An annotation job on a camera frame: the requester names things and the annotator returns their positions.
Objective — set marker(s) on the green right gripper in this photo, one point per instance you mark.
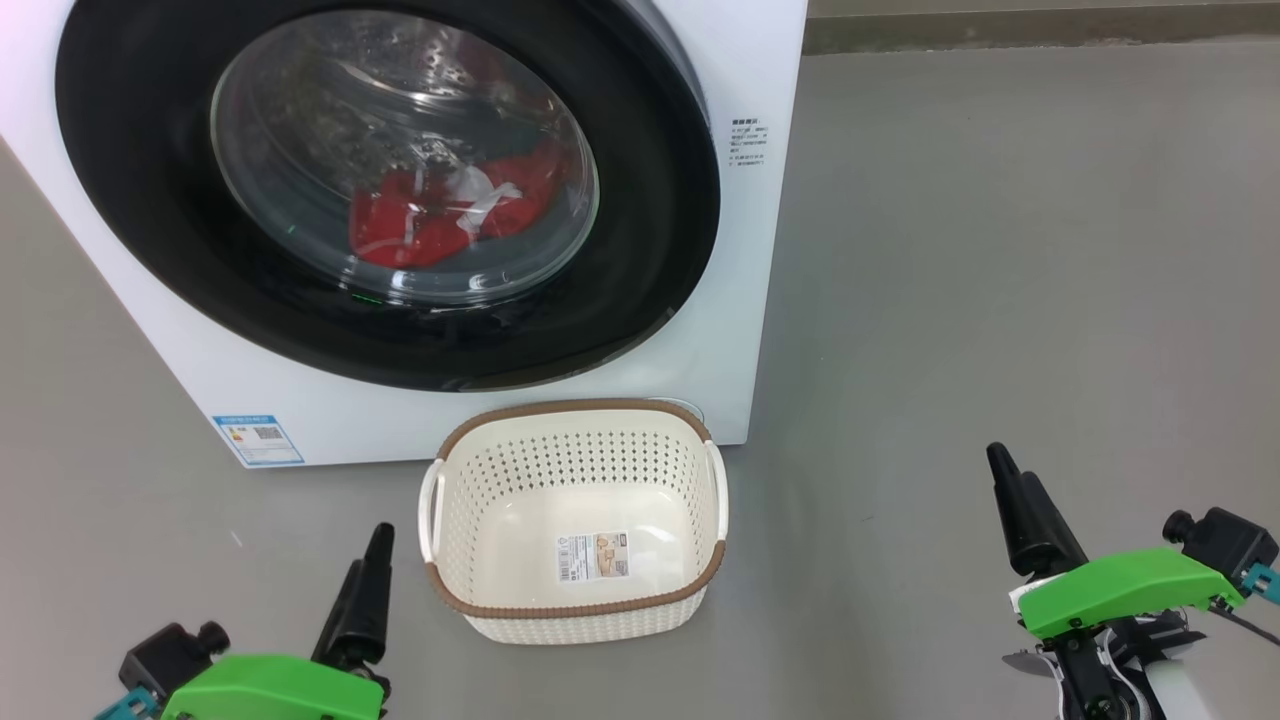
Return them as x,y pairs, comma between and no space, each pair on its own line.
1120,590

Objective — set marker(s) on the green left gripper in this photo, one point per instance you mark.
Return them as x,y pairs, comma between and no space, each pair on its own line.
270,692

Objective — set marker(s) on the red and white garment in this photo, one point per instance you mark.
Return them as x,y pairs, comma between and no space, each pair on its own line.
400,228

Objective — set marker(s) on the black round glass washer door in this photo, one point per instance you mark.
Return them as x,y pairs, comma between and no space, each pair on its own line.
130,160

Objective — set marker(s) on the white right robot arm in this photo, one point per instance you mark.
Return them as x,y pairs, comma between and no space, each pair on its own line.
1182,697

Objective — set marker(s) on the cream perforated basket brown rim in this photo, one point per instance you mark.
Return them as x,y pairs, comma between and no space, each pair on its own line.
520,470

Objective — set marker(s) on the printed label sticker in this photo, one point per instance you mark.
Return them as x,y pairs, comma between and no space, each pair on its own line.
593,557

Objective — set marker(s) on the white front-load washing machine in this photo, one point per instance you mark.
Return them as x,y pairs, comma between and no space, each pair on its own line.
765,260

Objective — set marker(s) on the stainless steel washer drum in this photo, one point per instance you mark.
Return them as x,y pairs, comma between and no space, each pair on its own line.
330,100

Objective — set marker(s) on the blue energy label sticker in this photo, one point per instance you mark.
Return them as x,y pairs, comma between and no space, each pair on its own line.
258,440

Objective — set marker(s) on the round white filter cover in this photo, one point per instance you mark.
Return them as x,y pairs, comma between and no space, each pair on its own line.
690,407

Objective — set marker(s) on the small printed text sticker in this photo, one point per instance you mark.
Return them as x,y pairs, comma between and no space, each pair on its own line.
750,140

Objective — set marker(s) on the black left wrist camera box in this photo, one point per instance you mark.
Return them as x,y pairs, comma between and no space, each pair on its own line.
165,655

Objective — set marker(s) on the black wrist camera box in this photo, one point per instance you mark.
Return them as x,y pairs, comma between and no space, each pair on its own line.
1225,545
165,655

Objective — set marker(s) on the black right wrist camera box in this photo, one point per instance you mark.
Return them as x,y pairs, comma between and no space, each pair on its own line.
1225,545

